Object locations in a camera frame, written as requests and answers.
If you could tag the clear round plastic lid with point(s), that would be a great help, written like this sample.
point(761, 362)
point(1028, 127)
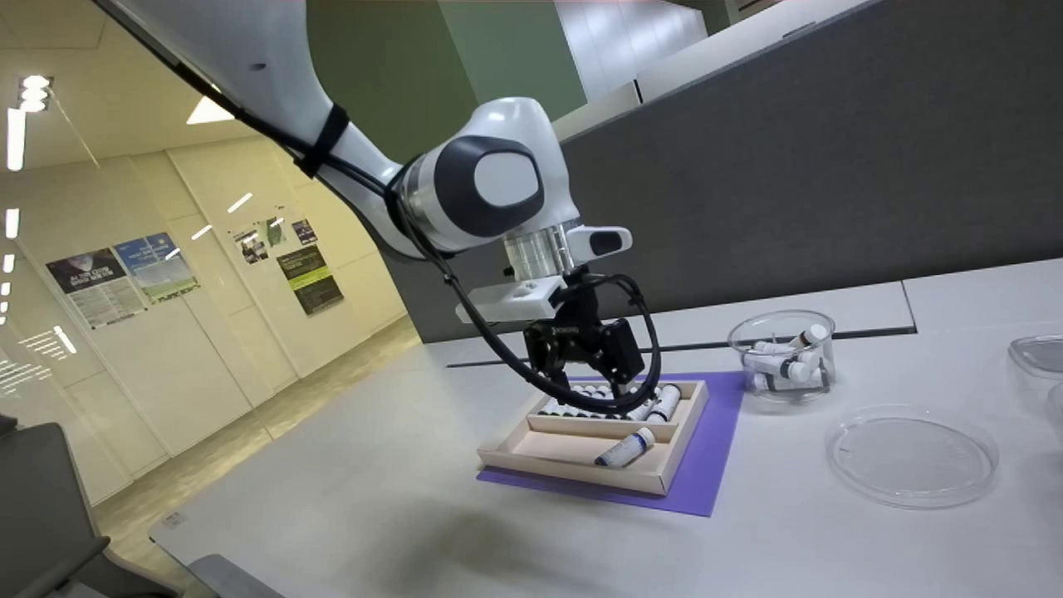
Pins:
point(912, 460)

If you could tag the ceiling light panel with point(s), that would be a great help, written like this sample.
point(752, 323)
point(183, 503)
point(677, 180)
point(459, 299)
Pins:
point(208, 110)

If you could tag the grey partition panel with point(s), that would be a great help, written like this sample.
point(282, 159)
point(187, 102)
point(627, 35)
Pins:
point(833, 166)

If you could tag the small dark photo print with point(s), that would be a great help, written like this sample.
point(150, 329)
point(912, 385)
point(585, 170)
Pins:
point(255, 245)

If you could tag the dark photo poster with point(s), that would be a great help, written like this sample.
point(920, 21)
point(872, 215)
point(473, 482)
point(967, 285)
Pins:
point(86, 270)

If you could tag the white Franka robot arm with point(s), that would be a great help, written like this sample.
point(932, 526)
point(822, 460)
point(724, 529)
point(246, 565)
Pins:
point(333, 110)

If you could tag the clear glass bowl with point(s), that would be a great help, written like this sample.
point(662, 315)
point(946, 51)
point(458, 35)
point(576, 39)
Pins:
point(777, 327)

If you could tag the black and green poster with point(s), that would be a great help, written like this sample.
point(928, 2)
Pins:
point(312, 279)

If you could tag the large white bottle black cap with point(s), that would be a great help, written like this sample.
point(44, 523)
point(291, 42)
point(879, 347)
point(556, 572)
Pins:
point(665, 400)
point(647, 413)

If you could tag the blue sky poster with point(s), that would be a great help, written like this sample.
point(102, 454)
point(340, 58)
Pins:
point(158, 268)

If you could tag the small white bottle black cap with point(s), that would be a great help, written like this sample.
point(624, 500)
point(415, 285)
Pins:
point(582, 411)
point(566, 411)
point(554, 406)

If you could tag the white bottle with blue band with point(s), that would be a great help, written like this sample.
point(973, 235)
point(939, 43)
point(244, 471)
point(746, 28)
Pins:
point(627, 449)

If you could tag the wooden two-compartment tray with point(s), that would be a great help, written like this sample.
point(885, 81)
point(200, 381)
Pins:
point(554, 454)

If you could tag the dark grey chair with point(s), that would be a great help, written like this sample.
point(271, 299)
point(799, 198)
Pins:
point(44, 520)

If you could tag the small brown photo print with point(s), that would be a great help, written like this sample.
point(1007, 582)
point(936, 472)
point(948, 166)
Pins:
point(305, 232)

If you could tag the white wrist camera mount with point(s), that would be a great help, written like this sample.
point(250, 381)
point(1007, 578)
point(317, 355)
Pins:
point(521, 297)

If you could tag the clear glass container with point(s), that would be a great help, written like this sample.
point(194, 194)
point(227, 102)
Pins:
point(1042, 366)

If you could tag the purple mat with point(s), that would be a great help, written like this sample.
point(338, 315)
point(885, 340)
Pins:
point(708, 465)

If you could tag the white bottle in bowl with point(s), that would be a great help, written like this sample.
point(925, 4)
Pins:
point(765, 360)
point(814, 347)
point(799, 372)

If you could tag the green pillar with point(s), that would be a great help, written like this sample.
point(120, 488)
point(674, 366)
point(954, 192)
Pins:
point(521, 43)

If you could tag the small green photo print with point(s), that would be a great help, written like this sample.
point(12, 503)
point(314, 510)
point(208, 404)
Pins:
point(273, 232)

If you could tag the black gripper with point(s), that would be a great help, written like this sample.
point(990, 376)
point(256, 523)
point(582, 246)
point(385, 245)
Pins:
point(585, 309)

